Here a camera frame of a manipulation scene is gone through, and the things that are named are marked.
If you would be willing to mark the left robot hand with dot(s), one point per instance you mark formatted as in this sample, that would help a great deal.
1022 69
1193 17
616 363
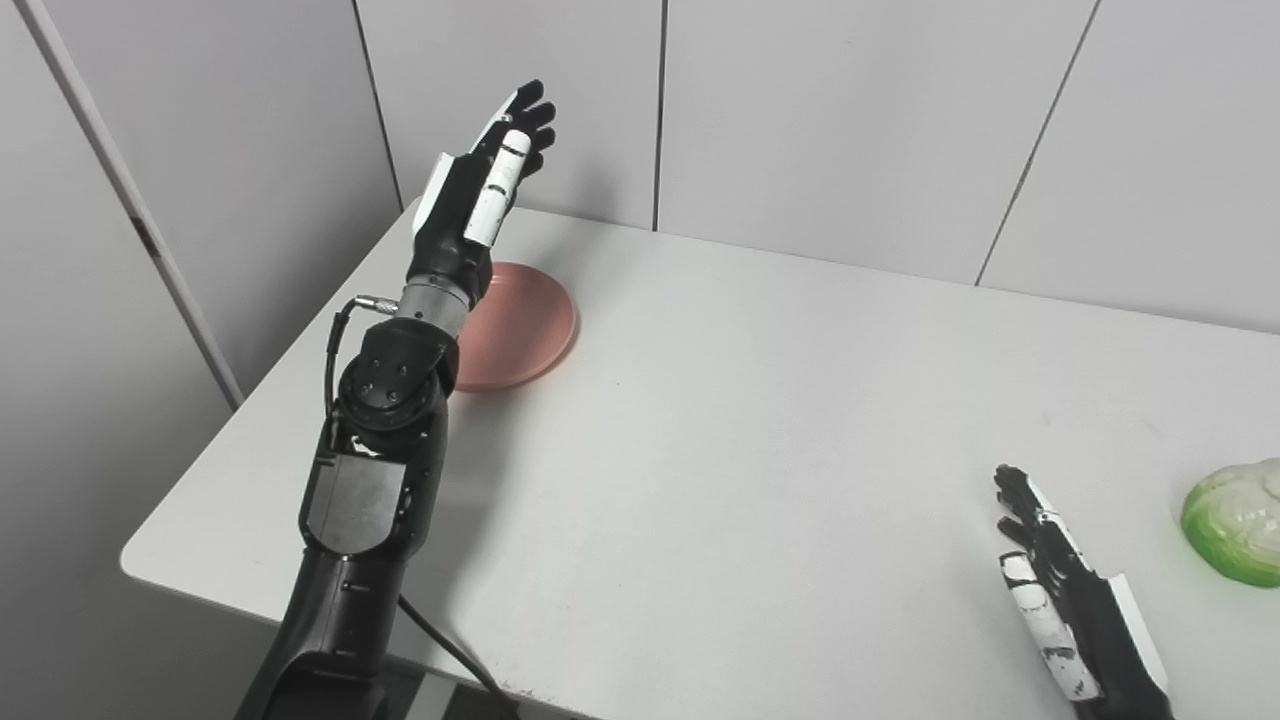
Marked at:
462 200

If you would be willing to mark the pink round plate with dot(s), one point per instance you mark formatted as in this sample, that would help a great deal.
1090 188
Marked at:
520 325

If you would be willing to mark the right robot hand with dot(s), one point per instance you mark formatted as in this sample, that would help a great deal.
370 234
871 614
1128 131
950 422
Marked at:
1085 620

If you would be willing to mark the green white cabbage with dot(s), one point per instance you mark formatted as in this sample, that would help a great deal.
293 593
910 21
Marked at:
1238 520

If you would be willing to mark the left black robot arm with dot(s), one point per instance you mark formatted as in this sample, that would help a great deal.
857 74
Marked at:
370 480

